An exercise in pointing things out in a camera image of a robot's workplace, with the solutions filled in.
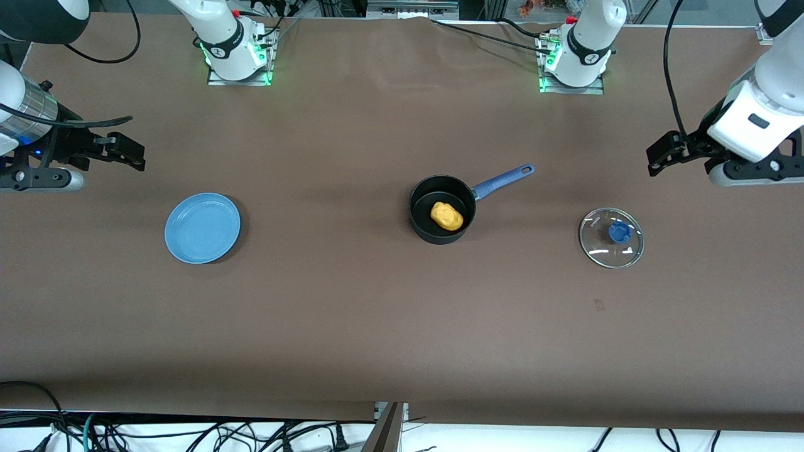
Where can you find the yellow potato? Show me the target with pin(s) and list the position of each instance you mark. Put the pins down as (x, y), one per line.
(446, 216)

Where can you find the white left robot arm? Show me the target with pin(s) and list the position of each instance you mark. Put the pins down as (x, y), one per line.
(587, 44)

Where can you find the aluminium frame profile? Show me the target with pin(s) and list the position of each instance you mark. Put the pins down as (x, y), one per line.
(763, 34)

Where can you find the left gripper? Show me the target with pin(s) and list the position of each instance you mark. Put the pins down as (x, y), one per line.
(693, 145)

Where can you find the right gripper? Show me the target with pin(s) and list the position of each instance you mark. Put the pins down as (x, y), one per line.
(70, 144)

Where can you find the glass lid with blue knob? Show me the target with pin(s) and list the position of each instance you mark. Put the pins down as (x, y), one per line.
(603, 251)

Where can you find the black power plug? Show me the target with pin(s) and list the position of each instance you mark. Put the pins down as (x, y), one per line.
(340, 439)

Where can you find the grey device box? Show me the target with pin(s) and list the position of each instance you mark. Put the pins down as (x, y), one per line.
(411, 7)

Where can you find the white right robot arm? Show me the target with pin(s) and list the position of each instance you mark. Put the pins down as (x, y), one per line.
(220, 31)

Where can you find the blue round plate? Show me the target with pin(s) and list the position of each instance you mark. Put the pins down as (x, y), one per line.
(201, 229)

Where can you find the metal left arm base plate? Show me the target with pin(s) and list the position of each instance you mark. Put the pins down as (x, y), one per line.
(553, 85)

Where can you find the brown table cover sheet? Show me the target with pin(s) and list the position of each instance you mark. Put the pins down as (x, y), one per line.
(377, 314)

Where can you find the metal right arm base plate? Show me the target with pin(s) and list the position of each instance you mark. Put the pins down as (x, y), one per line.
(251, 78)

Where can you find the metal frame post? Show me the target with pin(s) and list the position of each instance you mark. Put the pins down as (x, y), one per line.
(384, 433)

